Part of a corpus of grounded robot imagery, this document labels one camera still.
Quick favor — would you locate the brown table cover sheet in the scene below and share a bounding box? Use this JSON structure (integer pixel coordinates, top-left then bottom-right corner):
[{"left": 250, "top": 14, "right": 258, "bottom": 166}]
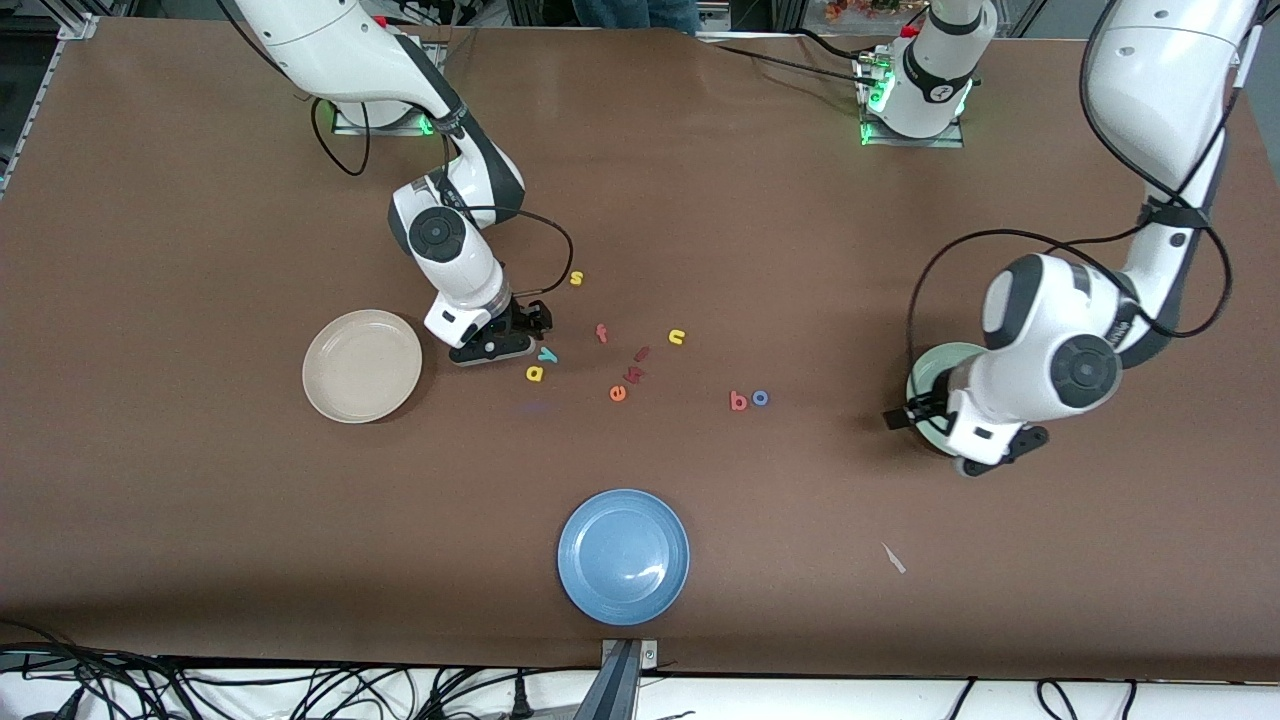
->
[{"left": 0, "top": 15, "right": 1280, "bottom": 683}]

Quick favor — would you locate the person in blue jeans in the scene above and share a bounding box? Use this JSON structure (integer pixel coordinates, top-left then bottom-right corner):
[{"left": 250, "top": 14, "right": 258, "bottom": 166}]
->
[{"left": 572, "top": 0, "right": 701, "bottom": 37}]

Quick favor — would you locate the aluminium profile with bracket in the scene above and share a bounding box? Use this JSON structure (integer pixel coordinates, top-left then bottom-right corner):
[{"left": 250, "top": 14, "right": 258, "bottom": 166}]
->
[{"left": 573, "top": 640, "right": 661, "bottom": 720}]

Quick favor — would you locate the beige brown plate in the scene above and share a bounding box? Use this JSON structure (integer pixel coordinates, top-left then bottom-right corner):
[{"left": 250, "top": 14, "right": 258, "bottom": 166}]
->
[{"left": 301, "top": 309, "right": 424, "bottom": 425}]

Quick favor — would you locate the aluminium frame rail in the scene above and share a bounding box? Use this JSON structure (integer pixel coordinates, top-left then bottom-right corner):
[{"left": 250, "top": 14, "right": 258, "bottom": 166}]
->
[{"left": 0, "top": 40, "right": 63, "bottom": 196}]

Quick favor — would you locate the pale green plate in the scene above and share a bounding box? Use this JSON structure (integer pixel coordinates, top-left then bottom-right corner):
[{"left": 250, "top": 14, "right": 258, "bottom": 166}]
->
[{"left": 905, "top": 342, "right": 991, "bottom": 459}]

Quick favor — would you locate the black cable on table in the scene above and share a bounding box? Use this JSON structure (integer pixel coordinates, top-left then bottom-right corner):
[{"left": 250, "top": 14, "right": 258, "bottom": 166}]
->
[
  {"left": 700, "top": 38, "right": 871, "bottom": 89},
  {"left": 790, "top": 28, "right": 866, "bottom": 63}
]

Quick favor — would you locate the blue plate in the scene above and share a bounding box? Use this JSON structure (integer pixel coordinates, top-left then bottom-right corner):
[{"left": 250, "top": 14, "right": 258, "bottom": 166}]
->
[{"left": 557, "top": 488, "right": 691, "bottom": 627}]

